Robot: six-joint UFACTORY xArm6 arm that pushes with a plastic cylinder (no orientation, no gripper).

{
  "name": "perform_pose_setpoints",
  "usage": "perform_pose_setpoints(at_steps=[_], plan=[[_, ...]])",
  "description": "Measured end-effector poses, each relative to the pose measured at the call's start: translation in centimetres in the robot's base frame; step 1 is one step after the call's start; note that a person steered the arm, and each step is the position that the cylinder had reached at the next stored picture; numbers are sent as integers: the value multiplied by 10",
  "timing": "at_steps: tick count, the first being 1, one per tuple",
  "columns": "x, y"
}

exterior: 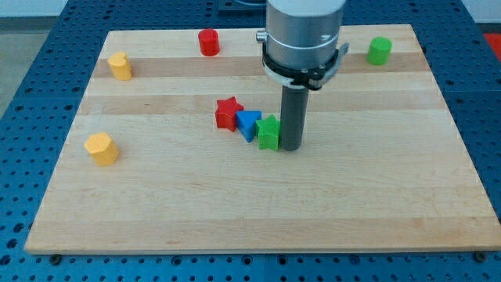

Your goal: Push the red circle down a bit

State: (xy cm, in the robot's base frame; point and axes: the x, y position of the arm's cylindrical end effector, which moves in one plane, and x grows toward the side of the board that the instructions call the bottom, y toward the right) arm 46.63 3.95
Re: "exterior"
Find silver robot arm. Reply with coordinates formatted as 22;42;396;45
256;0;349;151

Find red cylinder block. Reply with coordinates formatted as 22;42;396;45
198;28;220;56

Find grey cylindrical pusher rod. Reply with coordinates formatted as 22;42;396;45
280;86;308;151

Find yellow heart block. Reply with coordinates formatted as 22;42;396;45
107;51;132;81

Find red star block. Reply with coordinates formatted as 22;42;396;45
214;96;244;132

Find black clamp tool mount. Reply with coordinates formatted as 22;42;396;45
261;43;350;91

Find blue perforated table plate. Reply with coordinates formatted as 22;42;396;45
1;1;500;281

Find blue triangle block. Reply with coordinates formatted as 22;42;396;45
236;110;261;143

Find green cylinder block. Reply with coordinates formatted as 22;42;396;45
366;37;393;66

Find green star block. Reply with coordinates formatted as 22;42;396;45
256;114;280;151

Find wooden board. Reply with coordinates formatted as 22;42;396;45
25;24;500;255

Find yellow hexagon block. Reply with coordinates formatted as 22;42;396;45
84;132;120;166

